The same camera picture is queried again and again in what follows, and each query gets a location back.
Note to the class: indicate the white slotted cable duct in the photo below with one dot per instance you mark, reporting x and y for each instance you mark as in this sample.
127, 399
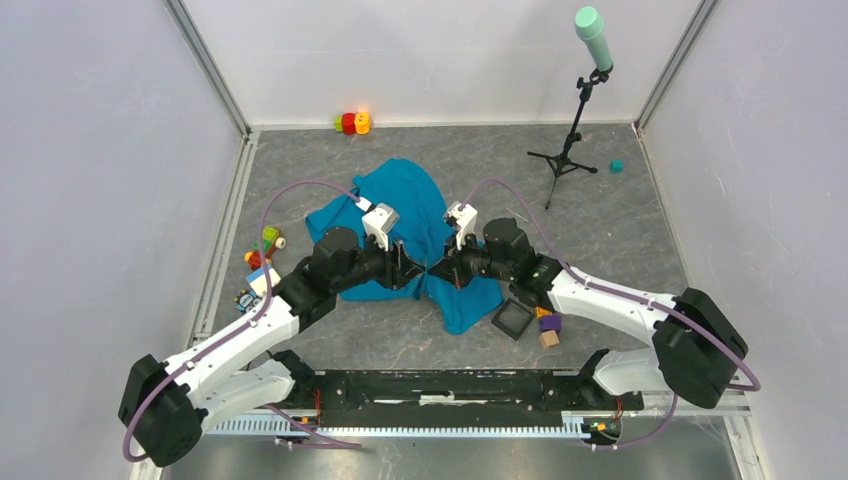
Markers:
266, 423

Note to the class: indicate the black tripod microphone stand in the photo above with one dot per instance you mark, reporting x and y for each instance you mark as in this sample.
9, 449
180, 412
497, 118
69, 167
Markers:
561, 164

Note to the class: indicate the tan wooden cube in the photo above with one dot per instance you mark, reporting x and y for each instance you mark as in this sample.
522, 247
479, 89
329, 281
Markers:
549, 339

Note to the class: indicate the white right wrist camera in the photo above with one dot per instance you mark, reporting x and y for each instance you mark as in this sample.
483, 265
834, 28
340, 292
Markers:
462, 218

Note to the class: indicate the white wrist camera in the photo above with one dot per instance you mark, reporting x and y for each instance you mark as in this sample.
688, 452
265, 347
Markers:
378, 221
462, 218

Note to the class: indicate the orange toy block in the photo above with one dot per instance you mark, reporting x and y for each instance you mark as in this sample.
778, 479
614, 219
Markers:
541, 312

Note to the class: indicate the black square frame lower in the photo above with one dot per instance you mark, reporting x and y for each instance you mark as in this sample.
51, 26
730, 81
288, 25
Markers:
512, 318

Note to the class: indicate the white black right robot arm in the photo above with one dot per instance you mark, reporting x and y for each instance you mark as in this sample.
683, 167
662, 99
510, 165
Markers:
691, 348

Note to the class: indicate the colourful toy block train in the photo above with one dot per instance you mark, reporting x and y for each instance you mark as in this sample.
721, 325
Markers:
272, 240

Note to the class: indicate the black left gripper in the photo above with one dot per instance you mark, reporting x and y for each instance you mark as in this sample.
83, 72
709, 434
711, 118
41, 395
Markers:
398, 269

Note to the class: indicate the purple toy block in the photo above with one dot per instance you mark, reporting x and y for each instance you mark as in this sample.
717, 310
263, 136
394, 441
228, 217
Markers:
552, 322

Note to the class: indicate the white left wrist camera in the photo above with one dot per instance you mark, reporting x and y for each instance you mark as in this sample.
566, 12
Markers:
378, 221

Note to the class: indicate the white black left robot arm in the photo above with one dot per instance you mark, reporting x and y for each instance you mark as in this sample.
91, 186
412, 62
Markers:
168, 406

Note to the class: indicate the teal blue cloth garment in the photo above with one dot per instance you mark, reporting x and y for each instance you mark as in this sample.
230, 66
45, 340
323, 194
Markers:
407, 188

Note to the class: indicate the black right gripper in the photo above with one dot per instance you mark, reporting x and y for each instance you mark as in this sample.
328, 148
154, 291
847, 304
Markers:
451, 268

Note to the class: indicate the green red orange toy stack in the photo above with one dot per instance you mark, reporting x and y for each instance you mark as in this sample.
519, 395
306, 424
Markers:
353, 123

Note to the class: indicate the mint green microphone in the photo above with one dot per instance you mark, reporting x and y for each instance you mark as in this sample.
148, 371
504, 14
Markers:
589, 27

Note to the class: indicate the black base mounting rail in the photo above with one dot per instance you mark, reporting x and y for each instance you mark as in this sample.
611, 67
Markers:
451, 398

